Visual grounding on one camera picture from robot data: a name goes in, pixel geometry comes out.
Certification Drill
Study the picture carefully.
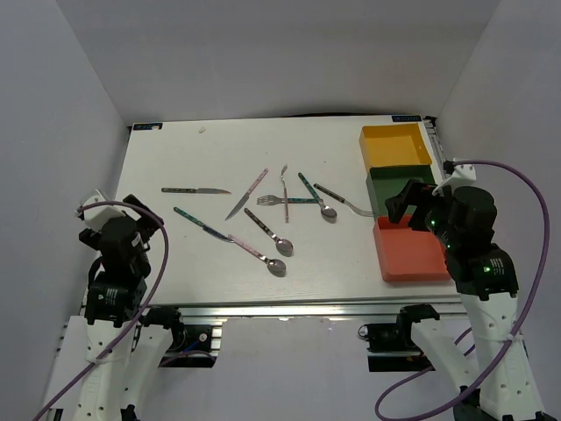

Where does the pink handled fork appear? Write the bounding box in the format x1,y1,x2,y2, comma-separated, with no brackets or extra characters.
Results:
280,164,289,224

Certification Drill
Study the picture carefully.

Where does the yellow container box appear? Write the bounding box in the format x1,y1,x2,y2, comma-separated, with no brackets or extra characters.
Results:
359,124,432,170

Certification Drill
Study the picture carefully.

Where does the green handled spoon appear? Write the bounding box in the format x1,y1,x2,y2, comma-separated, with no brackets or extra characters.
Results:
298,172,337,223

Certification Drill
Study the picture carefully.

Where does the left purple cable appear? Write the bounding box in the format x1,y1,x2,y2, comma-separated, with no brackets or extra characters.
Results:
30,200,169,421

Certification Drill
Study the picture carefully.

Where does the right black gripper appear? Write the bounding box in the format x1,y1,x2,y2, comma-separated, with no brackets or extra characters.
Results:
383,178,458,247

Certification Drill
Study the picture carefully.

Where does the green handled knife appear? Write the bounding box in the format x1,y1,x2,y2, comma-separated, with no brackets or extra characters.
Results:
173,207,233,243

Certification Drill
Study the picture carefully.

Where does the green container box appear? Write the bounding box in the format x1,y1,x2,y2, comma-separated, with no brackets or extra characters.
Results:
366,165,435,217

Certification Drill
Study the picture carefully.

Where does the dark handled knife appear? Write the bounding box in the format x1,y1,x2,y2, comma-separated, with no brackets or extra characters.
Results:
160,187,231,195

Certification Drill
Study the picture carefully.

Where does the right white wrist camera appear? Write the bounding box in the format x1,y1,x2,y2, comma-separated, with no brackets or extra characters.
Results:
432,159,477,196

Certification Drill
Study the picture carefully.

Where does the pink handled knife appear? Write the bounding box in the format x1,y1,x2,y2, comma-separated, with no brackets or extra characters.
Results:
224,168,268,221

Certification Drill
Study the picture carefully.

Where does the blue table sticker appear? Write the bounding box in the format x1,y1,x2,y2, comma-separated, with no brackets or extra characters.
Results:
391,115,423,123
131,123,163,131

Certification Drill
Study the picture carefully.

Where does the orange container box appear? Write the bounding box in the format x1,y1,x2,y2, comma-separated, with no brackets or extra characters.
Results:
373,215,451,284

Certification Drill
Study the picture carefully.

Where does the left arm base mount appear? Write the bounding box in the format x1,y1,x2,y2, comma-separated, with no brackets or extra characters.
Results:
139,307,217,367

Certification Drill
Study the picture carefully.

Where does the dark handled spoon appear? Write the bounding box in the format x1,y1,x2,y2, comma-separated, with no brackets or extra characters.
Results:
244,208,294,256

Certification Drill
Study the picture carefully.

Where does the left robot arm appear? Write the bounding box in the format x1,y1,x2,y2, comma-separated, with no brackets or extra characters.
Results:
35,189,185,420

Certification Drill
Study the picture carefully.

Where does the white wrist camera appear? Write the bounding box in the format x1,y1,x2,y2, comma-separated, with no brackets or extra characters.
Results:
432,159,477,196
75,189,125,232

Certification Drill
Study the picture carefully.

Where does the aluminium table frame rail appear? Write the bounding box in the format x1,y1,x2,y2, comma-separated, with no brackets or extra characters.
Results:
172,296,465,325

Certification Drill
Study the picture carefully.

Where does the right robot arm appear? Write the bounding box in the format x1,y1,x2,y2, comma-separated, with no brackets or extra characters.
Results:
386,180,551,420

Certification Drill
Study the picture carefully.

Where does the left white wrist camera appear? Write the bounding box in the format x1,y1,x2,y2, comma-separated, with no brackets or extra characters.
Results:
75,189,125,232

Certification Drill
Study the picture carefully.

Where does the left blue table sticker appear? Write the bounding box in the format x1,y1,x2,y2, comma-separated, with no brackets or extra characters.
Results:
131,123,163,131

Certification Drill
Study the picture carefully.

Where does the dark handled fork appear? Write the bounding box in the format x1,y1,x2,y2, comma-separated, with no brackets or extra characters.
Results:
314,183,375,218

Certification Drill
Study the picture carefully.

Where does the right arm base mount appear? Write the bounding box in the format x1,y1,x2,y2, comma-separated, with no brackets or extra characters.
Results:
357,304,440,373

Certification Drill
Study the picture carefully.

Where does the right blue table sticker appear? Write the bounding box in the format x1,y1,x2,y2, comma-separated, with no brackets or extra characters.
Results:
391,115,423,123

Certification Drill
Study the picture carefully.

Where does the pink handled spoon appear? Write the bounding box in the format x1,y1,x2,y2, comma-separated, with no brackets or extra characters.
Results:
228,234,287,277

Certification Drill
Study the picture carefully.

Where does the green handled fork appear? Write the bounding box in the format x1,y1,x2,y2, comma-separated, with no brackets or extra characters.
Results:
256,195,317,206

